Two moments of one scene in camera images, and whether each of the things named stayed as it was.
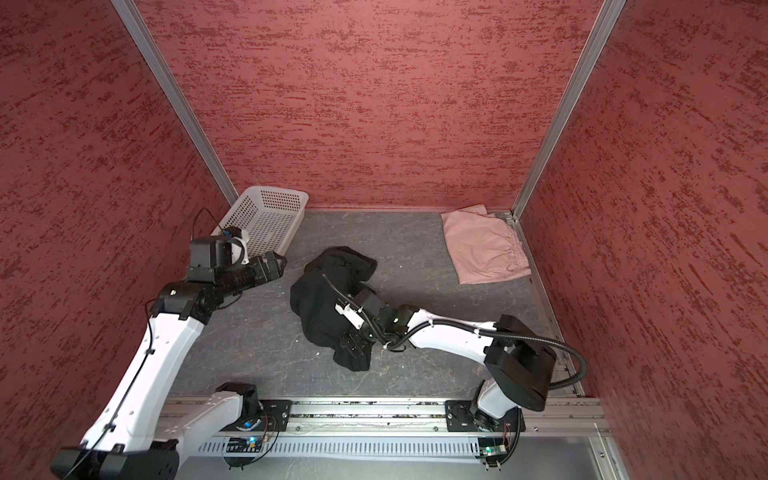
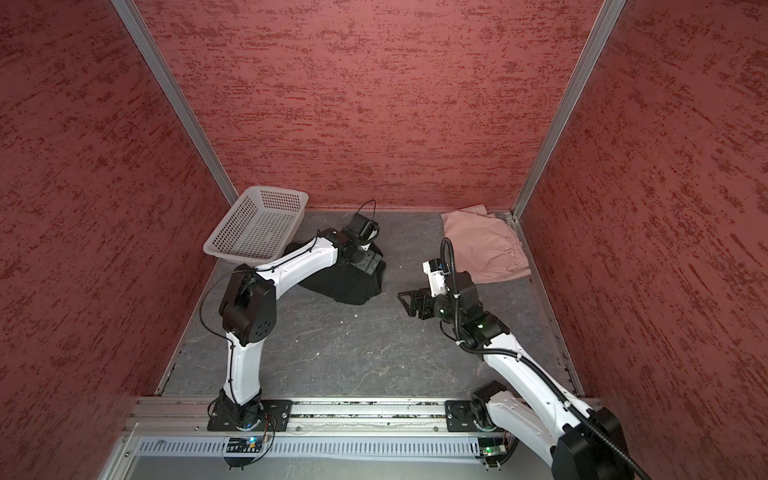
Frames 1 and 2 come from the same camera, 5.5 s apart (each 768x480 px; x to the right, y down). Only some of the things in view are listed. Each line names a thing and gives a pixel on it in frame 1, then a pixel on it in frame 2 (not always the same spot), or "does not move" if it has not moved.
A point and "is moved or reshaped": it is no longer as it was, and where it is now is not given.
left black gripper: (263, 276) to (363, 264)
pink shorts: (484, 247) does not move
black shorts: (329, 277) is moved or reshaped
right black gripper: (355, 339) to (423, 295)
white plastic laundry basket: (268, 216) does not move
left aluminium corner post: (178, 102) does not move
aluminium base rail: (549, 416) does not move
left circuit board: (251, 444) does not move
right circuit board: (491, 446) does not move
